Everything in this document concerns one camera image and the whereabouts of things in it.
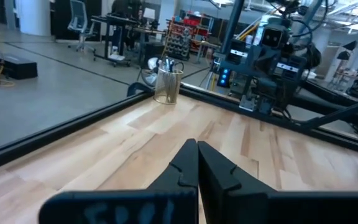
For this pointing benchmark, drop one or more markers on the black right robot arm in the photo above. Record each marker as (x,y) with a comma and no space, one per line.
(261,90)

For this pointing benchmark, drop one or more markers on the red parts bin rack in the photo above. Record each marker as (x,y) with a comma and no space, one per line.
(179,40)

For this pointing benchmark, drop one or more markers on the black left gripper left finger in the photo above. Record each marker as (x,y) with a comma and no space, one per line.
(166,207)

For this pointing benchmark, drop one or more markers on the person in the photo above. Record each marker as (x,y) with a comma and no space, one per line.
(126,7)

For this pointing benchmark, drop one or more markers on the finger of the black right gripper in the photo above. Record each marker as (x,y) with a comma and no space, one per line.
(259,65)
(271,67)

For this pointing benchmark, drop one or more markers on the black desk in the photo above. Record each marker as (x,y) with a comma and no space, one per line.
(113,20)

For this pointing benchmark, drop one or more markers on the white floor fan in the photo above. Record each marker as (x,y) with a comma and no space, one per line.
(151,63)

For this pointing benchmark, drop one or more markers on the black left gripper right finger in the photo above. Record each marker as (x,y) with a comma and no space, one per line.
(247,207)

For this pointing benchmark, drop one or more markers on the white round column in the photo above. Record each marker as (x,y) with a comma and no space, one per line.
(33,17)

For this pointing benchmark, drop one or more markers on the black studio softbox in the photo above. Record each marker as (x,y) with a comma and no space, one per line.
(346,49)

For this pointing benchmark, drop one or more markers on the black computer tower blue light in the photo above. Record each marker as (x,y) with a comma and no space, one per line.
(224,77)

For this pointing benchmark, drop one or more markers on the dark grey pen silver tip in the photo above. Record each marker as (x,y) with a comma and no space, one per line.
(170,64)

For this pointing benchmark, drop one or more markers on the black case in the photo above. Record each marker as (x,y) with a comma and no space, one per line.
(14,67)

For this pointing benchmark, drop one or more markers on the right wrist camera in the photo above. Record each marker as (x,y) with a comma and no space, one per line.
(272,37)

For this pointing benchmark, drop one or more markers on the black metal rig frame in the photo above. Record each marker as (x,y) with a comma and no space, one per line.
(57,132)

